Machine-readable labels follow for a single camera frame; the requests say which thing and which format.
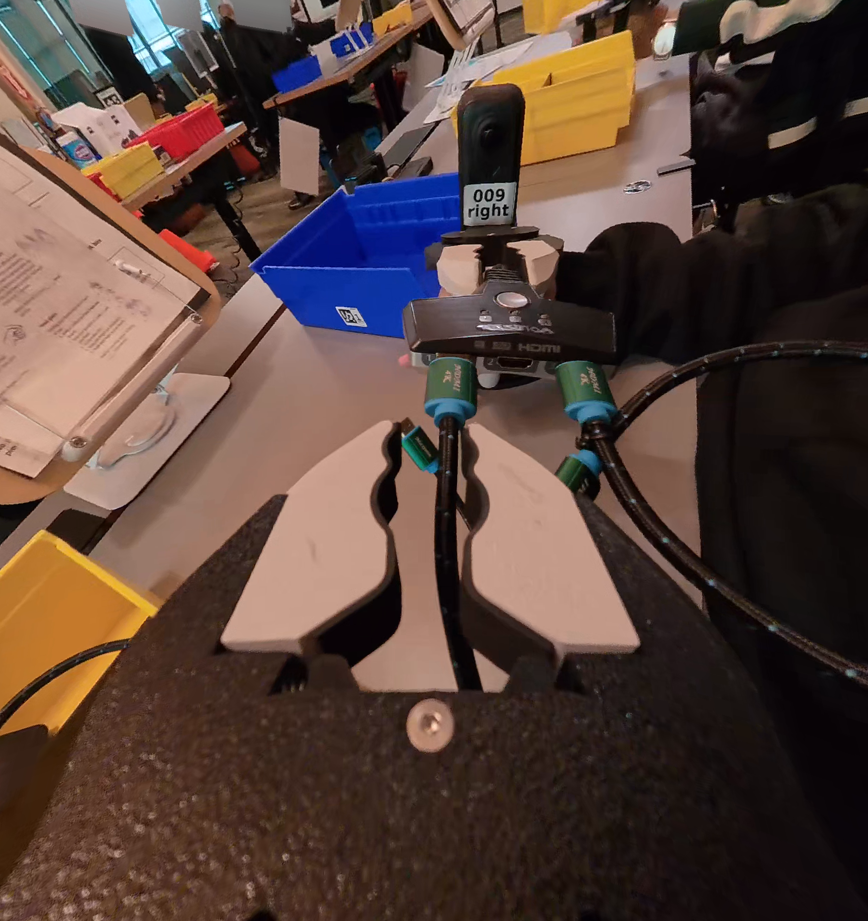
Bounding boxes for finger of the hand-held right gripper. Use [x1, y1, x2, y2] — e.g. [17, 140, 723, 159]
[436, 245, 488, 298]
[520, 239, 566, 297]

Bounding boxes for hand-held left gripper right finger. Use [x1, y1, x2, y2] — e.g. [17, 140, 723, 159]
[460, 422, 642, 676]

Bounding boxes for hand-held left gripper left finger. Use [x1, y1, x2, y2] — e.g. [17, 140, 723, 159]
[220, 419, 406, 669]

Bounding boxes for black video switch box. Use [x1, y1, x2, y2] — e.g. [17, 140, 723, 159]
[403, 281, 618, 375]

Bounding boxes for braided cable with green plugs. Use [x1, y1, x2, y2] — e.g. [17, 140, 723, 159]
[400, 356, 487, 693]
[553, 342, 868, 700]

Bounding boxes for blue storage bin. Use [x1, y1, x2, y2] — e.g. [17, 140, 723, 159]
[250, 173, 471, 339]

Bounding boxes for black square hub with cable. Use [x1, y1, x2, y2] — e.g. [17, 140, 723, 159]
[0, 639, 131, 830]

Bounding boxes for person's right forearm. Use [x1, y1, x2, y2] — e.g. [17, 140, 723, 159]
[555, 180, 868, 361]

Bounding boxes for grey desk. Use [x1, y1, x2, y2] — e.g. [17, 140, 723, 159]
[0, 54, 701, 613]

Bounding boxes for white printed papers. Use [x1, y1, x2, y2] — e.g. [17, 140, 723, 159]
[425, 39, 535, 119]

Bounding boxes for black flat device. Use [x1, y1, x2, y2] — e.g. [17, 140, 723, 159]
[380, 122, 435, 181]

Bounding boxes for large yellow storage bin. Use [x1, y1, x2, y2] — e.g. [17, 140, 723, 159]
[452, 30, 636, 165]

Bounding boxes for brown table with black legs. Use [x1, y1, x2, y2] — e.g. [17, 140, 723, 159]
[120, 122, 262, 267]
[261, 7, 435, 138]

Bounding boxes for small blue bin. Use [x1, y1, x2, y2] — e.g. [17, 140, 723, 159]
[272, 56, 324, 93]

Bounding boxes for person's black jacket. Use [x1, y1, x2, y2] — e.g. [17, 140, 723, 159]
[693, 277, 868, 921]

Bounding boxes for red-orange plastic piece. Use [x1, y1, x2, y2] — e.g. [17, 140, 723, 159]
[159, 229, 216, 273]

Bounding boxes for document holder with instruction sheet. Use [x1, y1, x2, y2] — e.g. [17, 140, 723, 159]
[0, 108, 222, 505]

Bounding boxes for red plastic basket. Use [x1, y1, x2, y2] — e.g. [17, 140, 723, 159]
[126, 103, 226, 161]

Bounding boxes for black garment with pale stripes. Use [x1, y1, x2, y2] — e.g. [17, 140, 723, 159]
[682, 0, 868, 217]

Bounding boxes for white printed box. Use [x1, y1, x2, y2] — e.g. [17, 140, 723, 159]
[51, 103, 129, 155]

